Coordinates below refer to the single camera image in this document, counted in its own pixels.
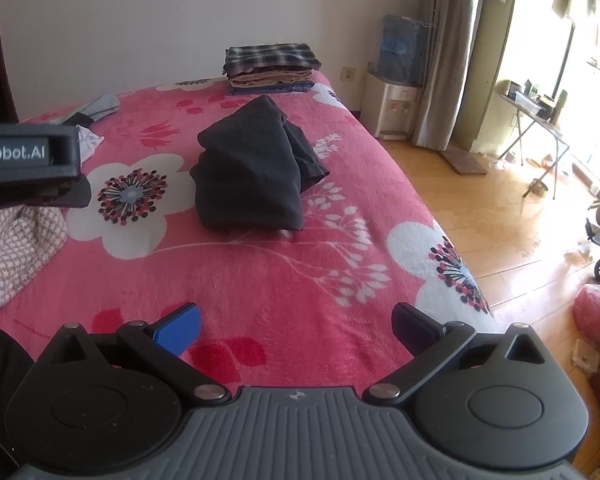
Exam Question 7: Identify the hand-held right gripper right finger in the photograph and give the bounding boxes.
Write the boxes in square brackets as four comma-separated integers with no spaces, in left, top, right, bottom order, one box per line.
[362,302,546,406]

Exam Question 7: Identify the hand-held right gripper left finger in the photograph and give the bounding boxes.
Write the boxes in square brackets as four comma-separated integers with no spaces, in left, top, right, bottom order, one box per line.
[35,302,231,405]

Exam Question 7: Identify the dark grey pants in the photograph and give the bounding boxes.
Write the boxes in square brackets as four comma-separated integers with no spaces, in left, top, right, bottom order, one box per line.
[189,95,331,232]

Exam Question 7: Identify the stack of folded clothes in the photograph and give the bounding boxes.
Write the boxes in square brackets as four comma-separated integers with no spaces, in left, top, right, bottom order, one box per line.
[224,42,323,78]

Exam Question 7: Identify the white cloth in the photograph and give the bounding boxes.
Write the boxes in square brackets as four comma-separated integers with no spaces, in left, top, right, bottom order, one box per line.
[75,125,105,163]

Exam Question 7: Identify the grey-blue cloth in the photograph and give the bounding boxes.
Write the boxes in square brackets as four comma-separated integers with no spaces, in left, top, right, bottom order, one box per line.
[55,92,121,126]

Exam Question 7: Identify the pink floral blanket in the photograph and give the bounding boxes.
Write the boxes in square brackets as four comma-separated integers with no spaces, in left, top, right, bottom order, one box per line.
[0,71,496,401]

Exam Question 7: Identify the small beige box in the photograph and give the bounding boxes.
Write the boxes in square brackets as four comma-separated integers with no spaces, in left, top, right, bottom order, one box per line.
[572,340,600,373]

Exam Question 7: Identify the red plastic bag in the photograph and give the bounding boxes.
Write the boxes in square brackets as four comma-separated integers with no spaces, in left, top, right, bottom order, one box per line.
[572,284,600,346]

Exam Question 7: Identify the white water dispenser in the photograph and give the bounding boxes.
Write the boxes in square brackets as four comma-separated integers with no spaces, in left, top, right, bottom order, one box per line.
[361,71,423,140]

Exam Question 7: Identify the folding table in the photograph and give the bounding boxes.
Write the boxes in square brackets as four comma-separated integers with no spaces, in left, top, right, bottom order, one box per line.
[495,80,571,198]

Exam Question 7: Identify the folded tan garment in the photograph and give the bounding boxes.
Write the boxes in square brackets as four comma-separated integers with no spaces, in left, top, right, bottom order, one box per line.
[229,67,316,87]

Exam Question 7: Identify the folded blue garment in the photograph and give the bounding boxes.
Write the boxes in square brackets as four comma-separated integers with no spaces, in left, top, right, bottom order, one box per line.
[227,80,315,96]

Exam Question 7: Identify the grey curtain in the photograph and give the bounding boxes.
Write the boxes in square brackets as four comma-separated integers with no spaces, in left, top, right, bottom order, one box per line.
[412,0,486,152]

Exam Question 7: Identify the blue water bottle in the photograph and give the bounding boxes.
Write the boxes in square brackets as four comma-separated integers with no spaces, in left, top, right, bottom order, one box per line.
[377,14,428,88]

